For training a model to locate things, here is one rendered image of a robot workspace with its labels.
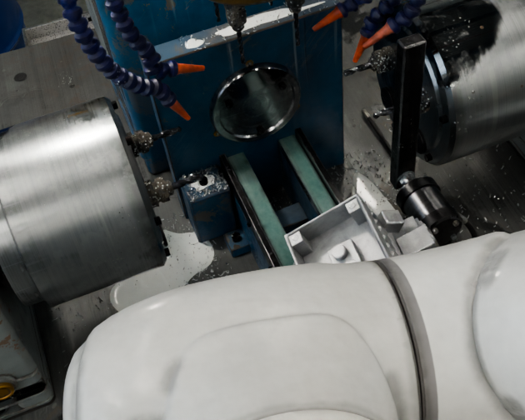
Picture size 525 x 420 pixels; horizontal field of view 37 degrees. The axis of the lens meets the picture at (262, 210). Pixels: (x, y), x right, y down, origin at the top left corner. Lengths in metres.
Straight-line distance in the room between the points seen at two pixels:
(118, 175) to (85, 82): 0.70
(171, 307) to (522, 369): 0.16
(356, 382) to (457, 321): 0.06
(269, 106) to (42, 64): 0.66
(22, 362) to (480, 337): 0.85
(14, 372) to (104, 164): 0.34
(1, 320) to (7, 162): 0.20
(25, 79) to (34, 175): 0.74
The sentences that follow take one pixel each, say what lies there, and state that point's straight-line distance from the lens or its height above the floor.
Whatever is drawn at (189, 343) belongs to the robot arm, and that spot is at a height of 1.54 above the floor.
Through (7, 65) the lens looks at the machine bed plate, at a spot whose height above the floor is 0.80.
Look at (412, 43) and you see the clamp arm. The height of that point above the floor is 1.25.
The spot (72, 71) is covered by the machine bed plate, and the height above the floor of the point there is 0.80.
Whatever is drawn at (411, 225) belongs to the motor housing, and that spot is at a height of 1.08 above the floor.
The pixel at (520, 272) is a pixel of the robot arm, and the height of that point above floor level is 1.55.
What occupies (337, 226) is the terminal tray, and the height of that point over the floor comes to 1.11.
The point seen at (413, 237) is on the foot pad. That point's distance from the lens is 0.94.
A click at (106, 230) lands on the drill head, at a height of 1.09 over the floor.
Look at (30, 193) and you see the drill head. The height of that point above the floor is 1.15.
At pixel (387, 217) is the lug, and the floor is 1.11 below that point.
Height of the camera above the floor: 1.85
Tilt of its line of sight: 51 degrees down
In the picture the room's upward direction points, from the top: 8 degrees counter-clockwise
